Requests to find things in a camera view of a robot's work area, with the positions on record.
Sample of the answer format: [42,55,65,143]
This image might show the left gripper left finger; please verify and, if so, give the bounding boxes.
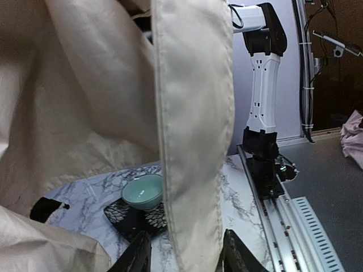
[109,231,151,272]

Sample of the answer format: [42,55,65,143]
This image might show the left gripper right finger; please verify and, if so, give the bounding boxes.
[222,229,267,272]

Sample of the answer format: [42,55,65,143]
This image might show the beige folding umbrella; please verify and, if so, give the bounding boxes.
[1,1,234,271]

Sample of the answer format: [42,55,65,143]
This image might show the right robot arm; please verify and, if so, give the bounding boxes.
[229,2,288,200]

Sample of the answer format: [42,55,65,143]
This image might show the black floral square plate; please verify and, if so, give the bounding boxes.
[103,198,167,243]

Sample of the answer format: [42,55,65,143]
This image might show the pale green ceramic bowl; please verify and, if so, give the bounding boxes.
[121,174,163,211]

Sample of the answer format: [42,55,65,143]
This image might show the pink cloth in background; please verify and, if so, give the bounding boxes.
[340,110,362,169]

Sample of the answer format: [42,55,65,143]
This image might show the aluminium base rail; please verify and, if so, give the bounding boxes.
[238,146,344,271]

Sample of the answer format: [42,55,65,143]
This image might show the bundled black cables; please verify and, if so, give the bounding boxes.
[299,0,341,143]

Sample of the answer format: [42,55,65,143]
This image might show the right aluminium frame post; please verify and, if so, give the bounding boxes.
[292,0,314,143]

